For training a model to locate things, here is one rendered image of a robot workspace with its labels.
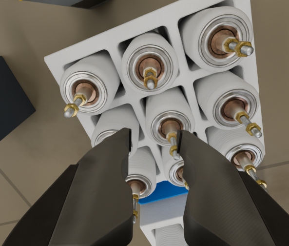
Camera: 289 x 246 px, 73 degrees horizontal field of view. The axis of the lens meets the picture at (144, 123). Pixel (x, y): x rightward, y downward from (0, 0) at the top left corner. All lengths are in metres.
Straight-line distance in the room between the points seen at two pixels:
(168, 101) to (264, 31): 0.37
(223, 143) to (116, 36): 0.30
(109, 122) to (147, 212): 0.42
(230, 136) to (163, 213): 0.37
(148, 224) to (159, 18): 0.57
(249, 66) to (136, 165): 0.31
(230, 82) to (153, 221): 0.49
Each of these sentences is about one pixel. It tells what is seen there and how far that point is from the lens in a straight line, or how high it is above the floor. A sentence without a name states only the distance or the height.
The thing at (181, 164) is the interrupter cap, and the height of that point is 0.25.
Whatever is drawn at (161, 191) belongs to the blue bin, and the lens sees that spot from 0.71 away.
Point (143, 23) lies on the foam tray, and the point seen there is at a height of 0.18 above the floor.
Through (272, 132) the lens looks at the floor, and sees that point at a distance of 0.79.
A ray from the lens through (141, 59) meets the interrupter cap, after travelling 0.33.
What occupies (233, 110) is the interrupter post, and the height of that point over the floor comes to 0.27.
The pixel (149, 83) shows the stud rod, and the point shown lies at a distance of 0.25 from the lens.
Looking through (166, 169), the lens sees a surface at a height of 0.25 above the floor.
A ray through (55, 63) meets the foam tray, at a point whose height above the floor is 0.18.
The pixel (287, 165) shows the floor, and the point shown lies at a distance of 0.91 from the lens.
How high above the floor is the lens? 0.58
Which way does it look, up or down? 62 degrees down
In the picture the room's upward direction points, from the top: 178 degrees counter-clockwise
